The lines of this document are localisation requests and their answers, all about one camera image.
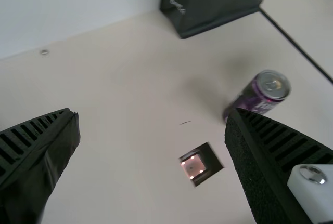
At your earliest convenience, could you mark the dark grey bag with straps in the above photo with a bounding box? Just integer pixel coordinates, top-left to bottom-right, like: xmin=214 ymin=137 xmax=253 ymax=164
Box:
xmin=159 ymin=0 xmax=279 ymax=40

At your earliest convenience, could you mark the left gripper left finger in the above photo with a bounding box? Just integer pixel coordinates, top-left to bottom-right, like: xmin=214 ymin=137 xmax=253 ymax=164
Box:
xmin=0 ymin=108 xmax=81 ymax=224

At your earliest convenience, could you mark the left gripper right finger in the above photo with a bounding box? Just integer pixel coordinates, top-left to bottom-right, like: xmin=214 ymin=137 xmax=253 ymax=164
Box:
xmin=224 ymin=107 xmax=333 ymax=224

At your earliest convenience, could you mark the purple can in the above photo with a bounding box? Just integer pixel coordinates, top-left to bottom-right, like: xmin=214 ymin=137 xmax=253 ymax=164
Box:
xmin=222 ymin=69 xmax=292 ymax=125

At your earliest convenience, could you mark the small square scanner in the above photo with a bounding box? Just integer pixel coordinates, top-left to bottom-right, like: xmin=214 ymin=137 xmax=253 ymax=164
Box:
xmin=178 ymin=142 xmax=225 ymax=188

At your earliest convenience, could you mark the black strip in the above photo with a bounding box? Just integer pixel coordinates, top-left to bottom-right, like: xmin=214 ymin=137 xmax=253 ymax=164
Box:
xmin=259 ymin=5 xmax=333 ymax=84

